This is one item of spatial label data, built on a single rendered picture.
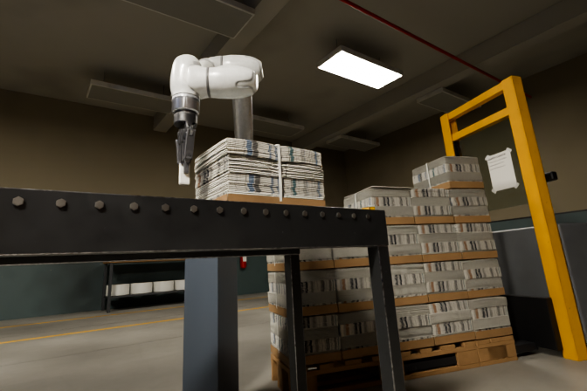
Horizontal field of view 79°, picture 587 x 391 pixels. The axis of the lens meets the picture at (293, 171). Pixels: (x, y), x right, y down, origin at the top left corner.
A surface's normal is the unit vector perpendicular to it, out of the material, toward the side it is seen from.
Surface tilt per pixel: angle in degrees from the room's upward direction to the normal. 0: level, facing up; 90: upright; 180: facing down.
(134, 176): 90
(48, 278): 90
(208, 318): 90
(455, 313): 90
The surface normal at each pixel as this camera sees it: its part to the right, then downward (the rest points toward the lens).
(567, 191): -0.81, -0.11
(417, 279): 0.29, -0.26
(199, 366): -0.34, -0.22
